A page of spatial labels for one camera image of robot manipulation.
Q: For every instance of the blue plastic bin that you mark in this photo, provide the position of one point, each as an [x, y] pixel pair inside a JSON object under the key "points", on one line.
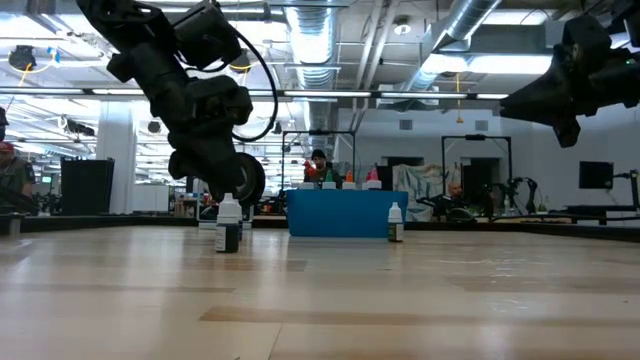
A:
{"points": [[345, 212]]}

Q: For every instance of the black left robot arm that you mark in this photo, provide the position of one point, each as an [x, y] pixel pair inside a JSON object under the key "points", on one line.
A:
{"points": [[150, 65]]}

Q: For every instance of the red background object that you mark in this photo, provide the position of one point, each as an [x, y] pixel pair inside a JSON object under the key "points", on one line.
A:
{"points": [[311, 171]]}

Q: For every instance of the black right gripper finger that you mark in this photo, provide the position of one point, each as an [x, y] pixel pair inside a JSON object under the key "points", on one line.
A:
{"points": [[545, 97], [570, 130]]}

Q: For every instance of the grey wall vent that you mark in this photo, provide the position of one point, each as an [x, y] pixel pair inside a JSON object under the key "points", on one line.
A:
{"points": [[481, 125], [406, 124]]}

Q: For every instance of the background black desk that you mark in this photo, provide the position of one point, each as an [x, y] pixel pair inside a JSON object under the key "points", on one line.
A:
{"points": [[600, 210]]}

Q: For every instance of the white column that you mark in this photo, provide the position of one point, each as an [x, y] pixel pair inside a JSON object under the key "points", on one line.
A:
{"points": [[117, 150]]}

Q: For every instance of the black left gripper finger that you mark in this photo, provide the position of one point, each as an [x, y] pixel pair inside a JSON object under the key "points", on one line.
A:
{"points": [[195, 160], [232, 170]]}

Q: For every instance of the black table edge rail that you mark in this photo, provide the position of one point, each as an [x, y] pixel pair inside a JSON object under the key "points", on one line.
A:
{"points": [[75, 222]]}

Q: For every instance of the black cabinet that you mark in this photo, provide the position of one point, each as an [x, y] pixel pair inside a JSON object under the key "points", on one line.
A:
{"points": [[87, 187]]}

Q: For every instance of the silver slanted ventilation duct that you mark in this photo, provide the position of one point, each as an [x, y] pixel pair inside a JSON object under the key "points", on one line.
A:
{"points": [[465, 17]]}

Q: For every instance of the small dark white-capped bottle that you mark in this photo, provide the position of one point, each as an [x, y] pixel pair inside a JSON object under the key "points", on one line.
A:
{"points": [[395, 232], [228, 237]]}

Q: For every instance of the long ceiling light bar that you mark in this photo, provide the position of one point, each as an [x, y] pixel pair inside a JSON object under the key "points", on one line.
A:
{"points": [[325, 93]]}

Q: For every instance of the round ceiling sensor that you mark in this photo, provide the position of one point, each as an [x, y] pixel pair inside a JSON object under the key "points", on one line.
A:
{"points": [[401, 27]]}

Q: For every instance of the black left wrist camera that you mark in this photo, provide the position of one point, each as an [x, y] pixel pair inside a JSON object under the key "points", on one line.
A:
{"points": [[207, 35]]}

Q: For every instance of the silver ribbed ventilation duct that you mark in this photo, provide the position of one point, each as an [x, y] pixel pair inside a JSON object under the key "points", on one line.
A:
{"points": [[312, 45]]}

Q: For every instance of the person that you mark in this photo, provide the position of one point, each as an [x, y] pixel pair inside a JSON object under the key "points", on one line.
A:
{"points": [[15, 172], [455, 190], [319, 157]]}

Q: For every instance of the black metal frame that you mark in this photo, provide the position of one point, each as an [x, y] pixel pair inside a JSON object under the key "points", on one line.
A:
{"points": [[320, 132], [475, 136]]}

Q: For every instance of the black monitor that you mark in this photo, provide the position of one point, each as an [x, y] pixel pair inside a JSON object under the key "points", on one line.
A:
{"points": [[596, 175]]}

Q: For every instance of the background black robot arm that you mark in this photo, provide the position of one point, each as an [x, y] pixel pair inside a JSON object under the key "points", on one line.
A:
{"points": [[520, 192], [430, 202]]}

